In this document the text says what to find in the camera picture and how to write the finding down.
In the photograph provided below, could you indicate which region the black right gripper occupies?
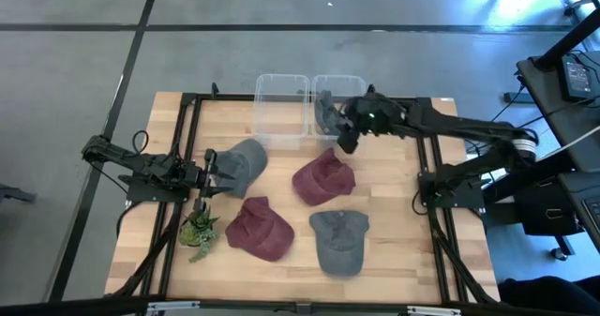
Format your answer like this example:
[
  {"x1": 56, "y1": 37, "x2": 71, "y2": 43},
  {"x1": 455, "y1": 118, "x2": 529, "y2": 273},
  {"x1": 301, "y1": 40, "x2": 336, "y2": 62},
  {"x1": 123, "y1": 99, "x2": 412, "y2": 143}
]
[{"x1": 335, "y1": 95, "x2": 395, "y2": 156}]

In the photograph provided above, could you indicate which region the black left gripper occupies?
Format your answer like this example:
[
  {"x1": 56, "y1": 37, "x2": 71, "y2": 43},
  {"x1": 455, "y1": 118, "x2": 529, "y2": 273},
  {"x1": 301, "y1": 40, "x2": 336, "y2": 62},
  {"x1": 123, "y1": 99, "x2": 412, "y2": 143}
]
[{"x1": 180, "y1": 147, "x2": 237, "y2": 217}]

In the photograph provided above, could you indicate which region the grey baseball cap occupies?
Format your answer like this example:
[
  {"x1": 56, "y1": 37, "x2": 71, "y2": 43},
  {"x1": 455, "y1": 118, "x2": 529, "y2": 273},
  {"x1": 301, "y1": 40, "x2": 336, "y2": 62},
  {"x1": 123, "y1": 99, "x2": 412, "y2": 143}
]
[
  {"x1": 313, "y1": 89, "x2": 351, "y2": 138},
  {"x1": 213, "y1": 137, "x2": 269, "y2": 201},
  {"x1": 307, "y1": 209, "x2": 371, "y2": 278}
]

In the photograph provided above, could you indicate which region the maroon baseball cap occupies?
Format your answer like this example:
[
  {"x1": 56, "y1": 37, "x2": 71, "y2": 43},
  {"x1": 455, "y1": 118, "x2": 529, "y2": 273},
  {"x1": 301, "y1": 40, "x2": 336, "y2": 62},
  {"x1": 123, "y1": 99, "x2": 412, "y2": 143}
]
[
  {"x1": 224, "y1": 195, "x2": 296, "y2": 263},
  {"x1": 291, "y1": 146, "x2": 357, "y2": 208}
]

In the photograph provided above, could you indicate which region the clear plastic bin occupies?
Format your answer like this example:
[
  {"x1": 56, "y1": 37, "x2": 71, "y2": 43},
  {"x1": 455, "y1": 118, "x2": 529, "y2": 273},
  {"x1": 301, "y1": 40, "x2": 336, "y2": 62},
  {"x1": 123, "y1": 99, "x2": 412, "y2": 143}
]
[
  {"x1": 252, "y1": 73, "x2": 311, "y2": 149},
  {"x1": 310, "y1": 74, "x2": 368, "y2": 142}
]

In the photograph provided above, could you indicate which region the small potted green plant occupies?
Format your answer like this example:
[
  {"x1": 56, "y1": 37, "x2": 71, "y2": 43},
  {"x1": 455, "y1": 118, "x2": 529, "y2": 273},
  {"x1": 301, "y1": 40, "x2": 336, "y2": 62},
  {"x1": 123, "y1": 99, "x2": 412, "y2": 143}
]
[{"x1": 177, "y1": 206, "x2": 221, "y2": 264}]

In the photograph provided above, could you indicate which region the black aluminium crossbar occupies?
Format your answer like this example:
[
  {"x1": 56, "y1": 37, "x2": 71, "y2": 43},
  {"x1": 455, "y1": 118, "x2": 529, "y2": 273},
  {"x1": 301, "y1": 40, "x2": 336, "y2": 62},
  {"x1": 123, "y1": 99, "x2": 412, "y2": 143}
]
[{"x1": 0, "y1": 294, "x2": 600, "y2": 316}]

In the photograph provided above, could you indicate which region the dark grey desk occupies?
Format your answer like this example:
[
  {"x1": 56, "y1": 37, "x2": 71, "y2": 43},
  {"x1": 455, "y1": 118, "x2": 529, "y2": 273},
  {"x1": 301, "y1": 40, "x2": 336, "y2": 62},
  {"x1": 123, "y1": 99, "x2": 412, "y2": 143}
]
[{"x1": 515, "y1": 48, "x2": 600, "y2": 256}]

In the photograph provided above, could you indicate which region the black floor stand foot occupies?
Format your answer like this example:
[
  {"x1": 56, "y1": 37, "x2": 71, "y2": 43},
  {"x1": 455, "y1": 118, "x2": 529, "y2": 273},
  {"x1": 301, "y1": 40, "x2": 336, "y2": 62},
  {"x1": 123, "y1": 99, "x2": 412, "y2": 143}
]
[{"x1": 0, "y1": 183, "x2": 38, "y2": 204}]

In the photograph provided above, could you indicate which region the black power adapter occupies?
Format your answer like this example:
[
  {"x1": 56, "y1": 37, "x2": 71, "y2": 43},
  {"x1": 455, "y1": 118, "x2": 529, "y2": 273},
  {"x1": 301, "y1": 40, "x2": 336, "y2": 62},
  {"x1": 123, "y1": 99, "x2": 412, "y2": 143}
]
[{"x1": 561, "y1": 53, "x2": 594, "y2": 102}]

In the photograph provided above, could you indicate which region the black metal beam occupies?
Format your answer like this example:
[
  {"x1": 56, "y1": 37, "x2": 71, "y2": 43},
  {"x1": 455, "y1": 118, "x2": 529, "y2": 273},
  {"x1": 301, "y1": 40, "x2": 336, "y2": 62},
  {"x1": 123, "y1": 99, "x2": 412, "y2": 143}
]
[{"x1": 533, "y1": 6, "x2": 600, "y2": 71}]

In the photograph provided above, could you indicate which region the person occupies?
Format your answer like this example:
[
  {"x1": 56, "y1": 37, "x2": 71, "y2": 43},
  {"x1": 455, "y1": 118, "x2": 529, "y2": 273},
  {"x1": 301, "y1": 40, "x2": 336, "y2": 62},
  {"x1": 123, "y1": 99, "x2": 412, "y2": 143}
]
[{"x1": 496, "y1": 274, "x2": 600, "y2": 316}]

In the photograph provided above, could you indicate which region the black aluminium table frame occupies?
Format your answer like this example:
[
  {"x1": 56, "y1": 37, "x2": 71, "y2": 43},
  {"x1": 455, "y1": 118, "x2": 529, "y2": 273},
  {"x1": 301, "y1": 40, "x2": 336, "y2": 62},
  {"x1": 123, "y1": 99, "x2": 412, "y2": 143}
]
[{"x1": 105, "y1": 82, "x2": 501, "y2": 308}]

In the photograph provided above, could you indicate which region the white cable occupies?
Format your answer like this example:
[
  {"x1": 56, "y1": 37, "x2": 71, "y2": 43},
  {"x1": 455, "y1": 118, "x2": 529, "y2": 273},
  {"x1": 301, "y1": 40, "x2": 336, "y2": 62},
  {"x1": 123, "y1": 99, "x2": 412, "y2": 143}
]
[{"x1": 538, "y1": 126, "x2": 600, "y2": 160}]

